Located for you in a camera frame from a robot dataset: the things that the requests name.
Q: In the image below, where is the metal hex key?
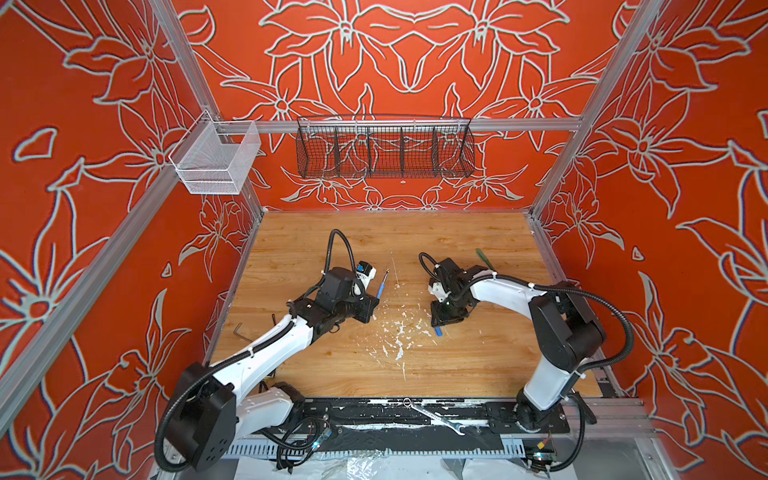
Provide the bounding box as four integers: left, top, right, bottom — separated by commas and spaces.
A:
233, 323, 251, 342

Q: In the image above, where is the green pen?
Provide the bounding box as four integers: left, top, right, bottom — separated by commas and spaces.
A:
475, 248, 496, 271

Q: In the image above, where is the blue pen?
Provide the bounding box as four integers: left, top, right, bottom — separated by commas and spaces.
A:
376, 270, 389, 299

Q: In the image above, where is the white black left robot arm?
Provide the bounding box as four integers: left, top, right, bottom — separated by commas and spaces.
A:
153, 229, 379, 473

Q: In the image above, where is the clear plastic bin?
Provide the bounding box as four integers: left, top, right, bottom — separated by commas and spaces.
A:
169, 116, 261, 195

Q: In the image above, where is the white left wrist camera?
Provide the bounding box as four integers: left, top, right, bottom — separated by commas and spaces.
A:
353, 261, 377, 296

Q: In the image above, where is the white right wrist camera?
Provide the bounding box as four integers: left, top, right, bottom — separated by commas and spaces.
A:
428, 281, 450, 303

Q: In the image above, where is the black wire basket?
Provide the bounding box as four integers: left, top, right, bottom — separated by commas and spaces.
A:
295, 114, 476, 180

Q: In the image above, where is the grey slotted cable duct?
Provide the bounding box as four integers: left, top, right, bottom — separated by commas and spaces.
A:
221, 437, 526, 461

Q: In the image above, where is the black handled screwdriver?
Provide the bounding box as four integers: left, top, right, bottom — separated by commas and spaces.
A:
573, 391, 597, 425

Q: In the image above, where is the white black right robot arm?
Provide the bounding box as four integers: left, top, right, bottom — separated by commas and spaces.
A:
418, 252, 635, 432

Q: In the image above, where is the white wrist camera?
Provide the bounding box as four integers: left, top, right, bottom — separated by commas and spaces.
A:
428, 281, 450, 303
353, 261, 377, 296

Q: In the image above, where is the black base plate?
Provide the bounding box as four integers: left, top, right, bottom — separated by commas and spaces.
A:
250, 397, 571, 436

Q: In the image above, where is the silver wrench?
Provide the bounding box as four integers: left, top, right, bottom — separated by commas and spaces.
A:
403, 398, 465, 436

